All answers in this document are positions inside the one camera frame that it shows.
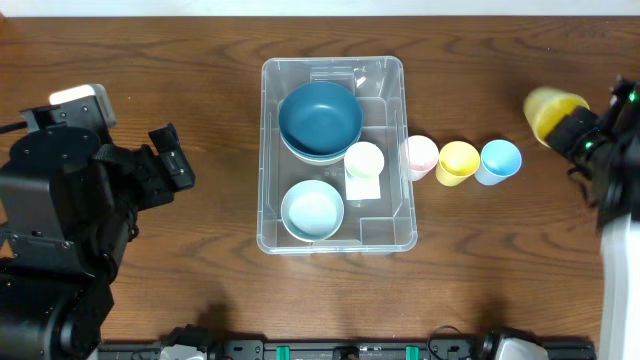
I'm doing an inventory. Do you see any yellow cup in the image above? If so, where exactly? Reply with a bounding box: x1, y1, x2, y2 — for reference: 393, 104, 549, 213
436, 141, 481, 187
523, 86, 590, 147

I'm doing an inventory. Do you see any light blue bowl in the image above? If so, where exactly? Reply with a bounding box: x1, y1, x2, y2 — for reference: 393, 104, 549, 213
280, 180, 345, 243

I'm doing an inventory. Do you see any dark blue bowl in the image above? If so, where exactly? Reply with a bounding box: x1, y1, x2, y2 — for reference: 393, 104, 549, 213
278, 81, 364, 136
280, 132, 362, 159

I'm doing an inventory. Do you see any cream white cup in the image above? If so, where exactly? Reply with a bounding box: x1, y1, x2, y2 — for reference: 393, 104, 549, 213
343, 141, 385, 178

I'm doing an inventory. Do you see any cream bowl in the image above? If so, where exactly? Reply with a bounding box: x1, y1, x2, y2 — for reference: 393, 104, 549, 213
284, 143, 345, 166

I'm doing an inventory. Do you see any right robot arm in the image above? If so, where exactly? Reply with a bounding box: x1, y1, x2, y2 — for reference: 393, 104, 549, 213
545, 78, 639, 360

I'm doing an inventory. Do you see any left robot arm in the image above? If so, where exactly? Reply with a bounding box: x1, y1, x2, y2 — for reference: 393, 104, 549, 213
1, 125, 195, 359

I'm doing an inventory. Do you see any clear plastic storage container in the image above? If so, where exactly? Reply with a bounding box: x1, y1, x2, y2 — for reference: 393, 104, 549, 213
257, 56, 418, 255

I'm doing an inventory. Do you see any white label in container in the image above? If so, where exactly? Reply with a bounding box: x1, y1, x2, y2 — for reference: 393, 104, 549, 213
345, 172, 381, 201

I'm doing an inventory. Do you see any light blue cup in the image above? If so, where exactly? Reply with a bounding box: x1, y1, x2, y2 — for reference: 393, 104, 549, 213
474, 139, 522, 186

